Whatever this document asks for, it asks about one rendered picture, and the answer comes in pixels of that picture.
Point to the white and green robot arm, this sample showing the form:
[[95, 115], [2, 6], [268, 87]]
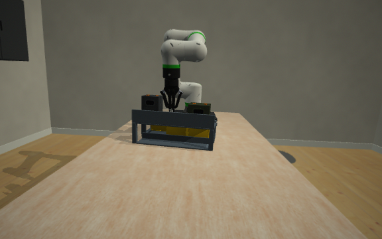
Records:
[[183, 46]]

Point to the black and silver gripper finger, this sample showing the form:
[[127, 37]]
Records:
[[168, 103], [173, 100]]

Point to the yellow open-front bin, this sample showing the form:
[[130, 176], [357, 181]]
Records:
[[198, 132], [177, 131], [158, 128]]

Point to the dark green case with orange latches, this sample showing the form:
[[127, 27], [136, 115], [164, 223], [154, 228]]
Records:
[[199, 108]]

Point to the dark grey case with orange patches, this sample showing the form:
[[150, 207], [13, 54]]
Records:
[[152, 102]]

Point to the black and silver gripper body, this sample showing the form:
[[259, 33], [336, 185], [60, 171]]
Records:
[[171, 85]]

